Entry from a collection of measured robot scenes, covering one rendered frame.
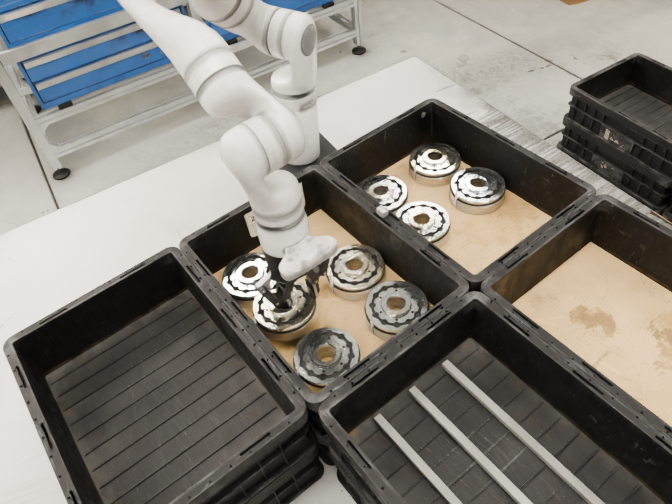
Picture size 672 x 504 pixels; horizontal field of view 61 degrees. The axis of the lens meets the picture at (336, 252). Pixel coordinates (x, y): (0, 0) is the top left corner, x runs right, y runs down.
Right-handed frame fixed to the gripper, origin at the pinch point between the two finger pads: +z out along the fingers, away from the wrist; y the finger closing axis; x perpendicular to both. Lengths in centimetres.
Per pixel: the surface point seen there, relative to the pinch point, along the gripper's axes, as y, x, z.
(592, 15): -261, -114, 88
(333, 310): -3.9, 3.2, 4.3
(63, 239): 27, -64, 17
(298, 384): 10.4, 16.1, -5.8
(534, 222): -43.9, 12.0, 4.3
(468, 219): -35.7, 3.3, 4.3
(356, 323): -5.2, 7.8, 4.2
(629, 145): -114, -7, 36
